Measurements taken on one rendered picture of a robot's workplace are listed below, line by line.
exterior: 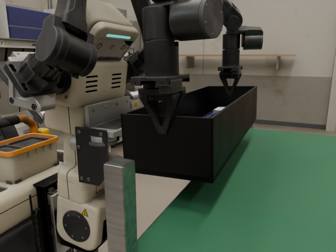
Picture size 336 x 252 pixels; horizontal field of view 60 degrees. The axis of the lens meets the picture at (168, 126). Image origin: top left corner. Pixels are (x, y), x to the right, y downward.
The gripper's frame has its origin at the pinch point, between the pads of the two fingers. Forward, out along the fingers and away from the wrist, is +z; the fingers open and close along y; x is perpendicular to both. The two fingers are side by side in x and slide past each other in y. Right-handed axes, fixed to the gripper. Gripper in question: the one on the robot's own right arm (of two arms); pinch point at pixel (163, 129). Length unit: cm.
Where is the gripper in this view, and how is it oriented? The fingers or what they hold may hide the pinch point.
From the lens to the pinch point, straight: 50.3
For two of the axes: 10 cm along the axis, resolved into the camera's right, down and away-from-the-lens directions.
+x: -9.2, -0.6, 3.9
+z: 0.2, 9.8, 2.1
